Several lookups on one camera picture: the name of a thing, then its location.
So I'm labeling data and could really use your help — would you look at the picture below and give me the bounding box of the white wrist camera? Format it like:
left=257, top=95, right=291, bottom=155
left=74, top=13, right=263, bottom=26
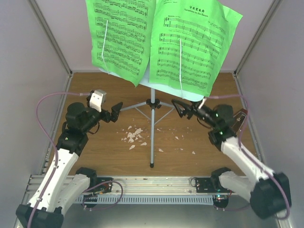
left=197, top=97, right=207, bottom=110
left=86, top=89, right=107, bottom=113

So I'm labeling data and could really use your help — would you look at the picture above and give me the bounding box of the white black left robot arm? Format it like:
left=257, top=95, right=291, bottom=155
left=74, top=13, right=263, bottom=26
left=16, top=102, right=123, bottom=228

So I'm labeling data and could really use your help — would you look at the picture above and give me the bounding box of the large white paper scrap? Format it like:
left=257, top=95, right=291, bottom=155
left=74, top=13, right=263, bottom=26
left=127, top=128, right=143, bottom=143

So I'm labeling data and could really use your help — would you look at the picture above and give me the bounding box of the grey slotted cable duct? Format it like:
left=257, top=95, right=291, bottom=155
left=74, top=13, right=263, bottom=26
left=75, top=195, right=213, bottom=205

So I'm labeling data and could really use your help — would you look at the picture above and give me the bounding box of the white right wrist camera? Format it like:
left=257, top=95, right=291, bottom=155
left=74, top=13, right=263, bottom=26
left=197, top=97, right=207, bottom=110

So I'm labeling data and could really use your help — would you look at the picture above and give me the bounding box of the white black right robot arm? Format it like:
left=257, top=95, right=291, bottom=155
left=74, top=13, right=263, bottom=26
left=171, top=99, right=292, bottom=220

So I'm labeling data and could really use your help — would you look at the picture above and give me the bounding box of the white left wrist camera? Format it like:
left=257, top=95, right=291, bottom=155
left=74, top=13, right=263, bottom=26
left=86, top=89, right=107, bottom=113

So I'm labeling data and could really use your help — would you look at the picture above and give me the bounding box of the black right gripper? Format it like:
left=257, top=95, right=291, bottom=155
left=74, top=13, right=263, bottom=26
left=171, top=88, right=218, bottom=129

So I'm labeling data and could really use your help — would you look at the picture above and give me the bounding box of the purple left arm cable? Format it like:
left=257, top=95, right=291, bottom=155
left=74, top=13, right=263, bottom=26
left=26, top=92, right=91, bottom=228

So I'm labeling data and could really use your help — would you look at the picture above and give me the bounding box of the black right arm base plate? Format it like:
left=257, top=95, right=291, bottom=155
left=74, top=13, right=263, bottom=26
left=195, top=177, right=219, bottom=193

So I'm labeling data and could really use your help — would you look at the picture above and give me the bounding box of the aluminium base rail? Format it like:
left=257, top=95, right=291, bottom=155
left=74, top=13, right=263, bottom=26
left=25, top=175, right=230, bottom=195

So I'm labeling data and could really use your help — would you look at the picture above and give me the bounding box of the green sheet music page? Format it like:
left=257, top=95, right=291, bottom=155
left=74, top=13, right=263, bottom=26
left=149, top=0, right=243, bottom=96
left=86, top=0, right=156, bottom=86

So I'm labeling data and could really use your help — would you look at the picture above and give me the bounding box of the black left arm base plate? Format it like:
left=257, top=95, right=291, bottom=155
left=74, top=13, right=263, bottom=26
left=93, top=177, right=113, bottom=195

